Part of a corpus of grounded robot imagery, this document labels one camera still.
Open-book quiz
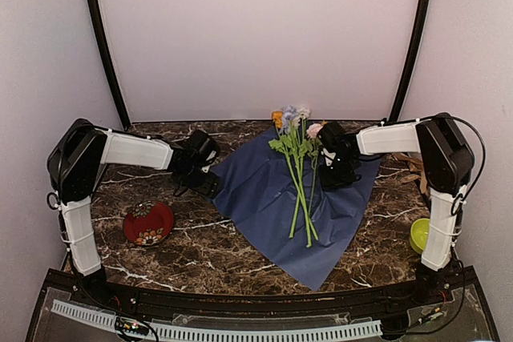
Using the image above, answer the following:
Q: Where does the white slotted cable duct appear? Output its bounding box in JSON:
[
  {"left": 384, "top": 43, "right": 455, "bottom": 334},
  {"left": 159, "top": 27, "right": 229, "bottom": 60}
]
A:
[{"left": 50, "top": 300, "right": 382, "bottom": 341}]

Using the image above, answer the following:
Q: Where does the yellow-green bowl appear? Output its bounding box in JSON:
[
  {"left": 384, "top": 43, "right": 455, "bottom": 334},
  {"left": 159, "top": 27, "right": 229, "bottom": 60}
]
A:
[{"left": 409, "top": 218, "right": 430, "bottom": 255}]

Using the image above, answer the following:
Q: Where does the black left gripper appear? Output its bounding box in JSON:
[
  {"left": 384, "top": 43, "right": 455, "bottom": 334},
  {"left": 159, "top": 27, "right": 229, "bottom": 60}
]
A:
[{"left": 176, "top": 165, "right": 220, "bottom": 199}]

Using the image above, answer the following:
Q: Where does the red floral plate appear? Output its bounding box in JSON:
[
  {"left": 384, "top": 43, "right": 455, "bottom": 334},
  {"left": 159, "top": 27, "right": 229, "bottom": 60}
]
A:
[{"left": 123, "top": 201, "right": 175, "bottom": 247}]

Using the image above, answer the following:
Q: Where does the black corner post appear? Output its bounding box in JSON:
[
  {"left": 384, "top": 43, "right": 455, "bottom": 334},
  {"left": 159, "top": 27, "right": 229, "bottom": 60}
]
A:
[
  {"left": 87, "top": 0, "right": 131, "bottom": 130},
  {"left": 389, "top": 0, "right": 430, "bottom": 122}
]

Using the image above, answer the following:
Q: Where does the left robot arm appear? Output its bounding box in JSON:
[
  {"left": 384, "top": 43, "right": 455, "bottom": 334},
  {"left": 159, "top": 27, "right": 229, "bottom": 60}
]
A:
[{"left": 46, "top": 119, "right": 220, "bottom": 276}]

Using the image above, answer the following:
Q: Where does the black front frame rail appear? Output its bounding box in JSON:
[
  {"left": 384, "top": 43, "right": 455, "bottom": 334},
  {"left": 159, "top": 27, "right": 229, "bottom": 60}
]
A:
[{"left": 43, "top": 268, "right": 478, "bottom": 321}]

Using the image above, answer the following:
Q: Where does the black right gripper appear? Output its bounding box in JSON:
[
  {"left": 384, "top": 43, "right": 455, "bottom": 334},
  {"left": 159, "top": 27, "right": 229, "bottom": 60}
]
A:
[{"left": 318, "top": 155, "right": 357, "bottom": 191}]

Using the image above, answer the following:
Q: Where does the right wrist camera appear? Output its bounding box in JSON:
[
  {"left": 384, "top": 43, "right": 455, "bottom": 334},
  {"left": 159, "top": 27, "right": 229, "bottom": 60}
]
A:
[{"left": 322, "top": 148, "right": 337, "bottom": 167}]

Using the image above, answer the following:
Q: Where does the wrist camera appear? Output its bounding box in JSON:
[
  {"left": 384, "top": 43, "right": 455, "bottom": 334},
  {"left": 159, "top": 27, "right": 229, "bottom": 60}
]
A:
[
  {"left": 322, "top": 148, "right": 337, "bottom": 167},
  {"left": 200, "top": 155, "right": 216, "bottom": 174}
]

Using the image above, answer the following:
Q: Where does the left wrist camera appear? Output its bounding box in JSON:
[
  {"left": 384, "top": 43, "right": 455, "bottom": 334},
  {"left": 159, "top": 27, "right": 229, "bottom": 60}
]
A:
[{"left": 200, "top": 155, "right": 216, "bottom": 174}]

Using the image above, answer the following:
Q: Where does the beige satin ribbon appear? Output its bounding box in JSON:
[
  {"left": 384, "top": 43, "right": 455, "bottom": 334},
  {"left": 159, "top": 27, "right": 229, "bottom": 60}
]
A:
[{"left": 393, "top": 153, "right": 430, "bottom": 198}]

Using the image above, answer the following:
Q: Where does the black left corner post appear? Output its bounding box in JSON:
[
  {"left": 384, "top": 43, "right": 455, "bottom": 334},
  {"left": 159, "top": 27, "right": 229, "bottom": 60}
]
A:
[{"left": 87, "top": 0, "right": 131, "bottom": 130}]

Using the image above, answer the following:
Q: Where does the pink and blue fake flower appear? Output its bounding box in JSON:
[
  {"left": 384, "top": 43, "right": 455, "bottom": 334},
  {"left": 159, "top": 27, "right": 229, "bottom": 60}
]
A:
[{"left": 278, "top": 106, "right": 326, "bottom": 249}]

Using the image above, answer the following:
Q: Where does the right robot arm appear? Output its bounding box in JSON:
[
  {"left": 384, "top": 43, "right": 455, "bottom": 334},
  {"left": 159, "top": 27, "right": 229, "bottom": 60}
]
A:
[{"left": 317, "top": 113, "right": 484, "bottom": 272}]

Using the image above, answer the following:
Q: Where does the black right corner post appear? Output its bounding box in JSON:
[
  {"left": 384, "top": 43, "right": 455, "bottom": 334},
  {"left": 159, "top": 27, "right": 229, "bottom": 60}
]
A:
[{"left": 389, "top": 0, "right": 430, "bottom": 122}]

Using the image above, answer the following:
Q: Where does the blue wrapping paper sheet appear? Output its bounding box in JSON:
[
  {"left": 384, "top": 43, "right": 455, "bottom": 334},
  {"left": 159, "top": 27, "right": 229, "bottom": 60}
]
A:
[{"left": 210, "top": 119, "right": 382, "bottom": 292}]

